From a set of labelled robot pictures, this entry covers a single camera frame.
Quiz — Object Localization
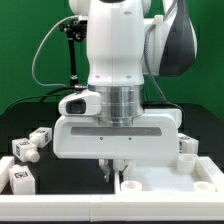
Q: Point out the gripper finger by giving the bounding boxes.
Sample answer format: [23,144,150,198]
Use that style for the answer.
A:
[99,159,110,182]
[114,159,135,175]

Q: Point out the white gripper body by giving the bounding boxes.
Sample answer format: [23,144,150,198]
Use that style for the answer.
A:
[53,109,182,164]

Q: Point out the white square tabletop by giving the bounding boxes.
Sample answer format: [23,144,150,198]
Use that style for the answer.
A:
[116,154,217,193]

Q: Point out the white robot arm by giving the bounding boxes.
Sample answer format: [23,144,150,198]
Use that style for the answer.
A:
[53,0,197,173]

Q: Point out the white left fence piece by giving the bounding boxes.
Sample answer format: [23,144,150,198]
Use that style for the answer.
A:
[0,156,15,193]

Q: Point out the white fence piece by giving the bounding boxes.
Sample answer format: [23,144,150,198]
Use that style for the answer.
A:
[0,156,15,193]
[196,157,224,193]

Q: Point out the white right fence piece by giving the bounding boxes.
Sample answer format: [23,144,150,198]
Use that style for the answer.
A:
[196,157,224,193]

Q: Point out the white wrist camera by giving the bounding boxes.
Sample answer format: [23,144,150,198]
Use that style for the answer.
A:
[58,90,101,116]

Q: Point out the black cables on table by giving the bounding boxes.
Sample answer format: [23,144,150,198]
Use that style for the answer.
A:
[6,85,88,111]

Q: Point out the white front fence wall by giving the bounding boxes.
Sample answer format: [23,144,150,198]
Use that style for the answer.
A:
[0,193,224,222]

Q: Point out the black camera stand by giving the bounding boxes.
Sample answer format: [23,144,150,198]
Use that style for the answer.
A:
[59,18,87,88]

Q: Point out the grey camera cable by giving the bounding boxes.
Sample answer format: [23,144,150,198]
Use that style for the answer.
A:
[31,15,80,88]

